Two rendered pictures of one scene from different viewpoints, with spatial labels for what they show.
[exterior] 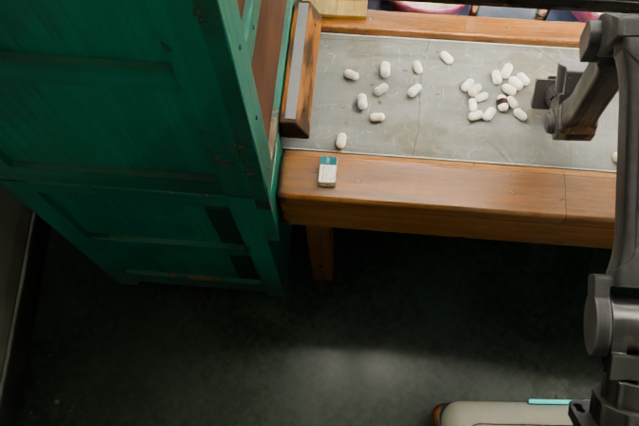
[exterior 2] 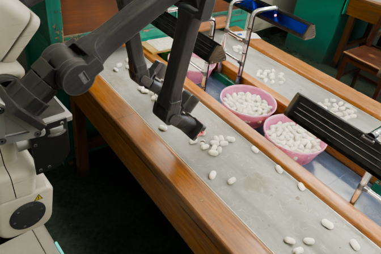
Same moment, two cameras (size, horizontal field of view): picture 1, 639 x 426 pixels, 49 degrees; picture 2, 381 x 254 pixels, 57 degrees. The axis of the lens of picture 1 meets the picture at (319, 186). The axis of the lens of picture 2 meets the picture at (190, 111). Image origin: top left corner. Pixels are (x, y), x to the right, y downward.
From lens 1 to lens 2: 1.52 m
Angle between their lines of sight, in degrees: 40
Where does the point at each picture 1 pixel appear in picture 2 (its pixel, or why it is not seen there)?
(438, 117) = (131, 83)
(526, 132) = (147, 103)
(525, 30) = (190, 85)
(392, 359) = (58, 215)
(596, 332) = not seen: outside the picture
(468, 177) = (109, 92)
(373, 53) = not seen: hidden behind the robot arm
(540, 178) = (126, 108)
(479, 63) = not seen: hidden behind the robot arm
